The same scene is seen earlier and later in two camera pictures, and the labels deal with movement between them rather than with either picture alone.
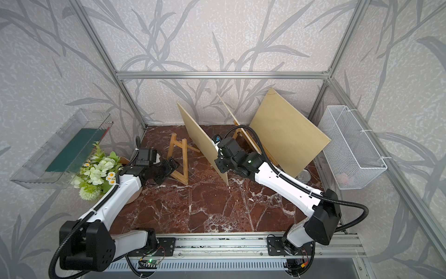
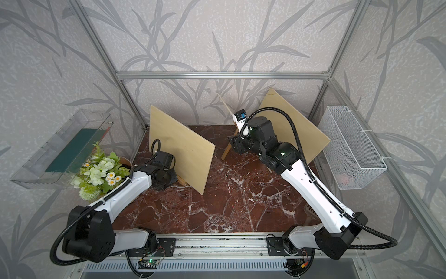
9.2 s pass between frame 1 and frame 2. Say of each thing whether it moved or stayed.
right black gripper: moved
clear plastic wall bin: stayed
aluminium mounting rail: stayed
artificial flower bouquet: stayed
